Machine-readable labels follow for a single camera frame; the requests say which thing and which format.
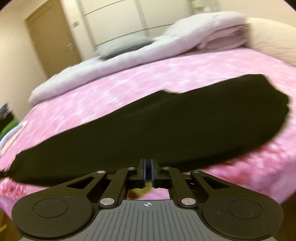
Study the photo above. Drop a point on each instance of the cream quilted headboard cushion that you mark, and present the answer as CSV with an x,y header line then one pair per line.
x,y
272,39

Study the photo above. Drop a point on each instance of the white ruffled duvet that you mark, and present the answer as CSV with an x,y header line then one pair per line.
x,y
115,60

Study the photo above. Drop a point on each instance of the grey pillow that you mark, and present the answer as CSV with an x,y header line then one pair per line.
x,y
124,47

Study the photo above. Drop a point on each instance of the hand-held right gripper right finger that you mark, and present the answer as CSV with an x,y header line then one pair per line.
x,y
152,172

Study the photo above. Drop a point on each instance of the white cloth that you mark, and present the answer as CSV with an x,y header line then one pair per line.
x,y
13,136

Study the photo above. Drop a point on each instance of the pink floral blanket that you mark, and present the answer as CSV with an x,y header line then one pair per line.
x,y
161,74

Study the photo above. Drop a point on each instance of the wooden door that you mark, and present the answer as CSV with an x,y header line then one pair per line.
x,y
50,34

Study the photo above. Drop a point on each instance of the lavender pillow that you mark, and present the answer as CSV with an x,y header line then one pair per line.
x,y
226,39

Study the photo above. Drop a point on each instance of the green cloth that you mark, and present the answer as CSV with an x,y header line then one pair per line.
x,y
8,128

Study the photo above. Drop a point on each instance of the white panelled wardrobe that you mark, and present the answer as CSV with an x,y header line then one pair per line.
x,y
115,18

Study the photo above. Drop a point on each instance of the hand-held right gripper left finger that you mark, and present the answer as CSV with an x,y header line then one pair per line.
x,y
144,172

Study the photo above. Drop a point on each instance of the black pants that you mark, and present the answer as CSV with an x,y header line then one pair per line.
x,y
161,127

